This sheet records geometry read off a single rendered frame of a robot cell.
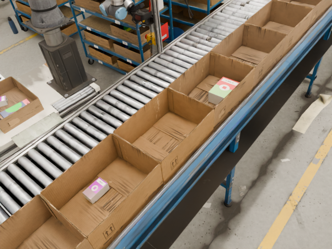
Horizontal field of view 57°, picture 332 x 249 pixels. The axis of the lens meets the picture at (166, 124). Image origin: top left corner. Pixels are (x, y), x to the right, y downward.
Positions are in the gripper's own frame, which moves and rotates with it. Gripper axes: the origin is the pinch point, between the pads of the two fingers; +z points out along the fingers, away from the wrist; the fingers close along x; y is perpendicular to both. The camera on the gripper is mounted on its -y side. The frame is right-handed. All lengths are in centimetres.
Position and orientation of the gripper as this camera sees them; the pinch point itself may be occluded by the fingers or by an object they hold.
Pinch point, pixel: (149, 23)
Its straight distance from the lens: 237.2
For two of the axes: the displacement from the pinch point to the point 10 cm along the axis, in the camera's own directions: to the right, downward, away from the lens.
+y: -3.1, 4.0, 8.6
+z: 7.1, 7.0, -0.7
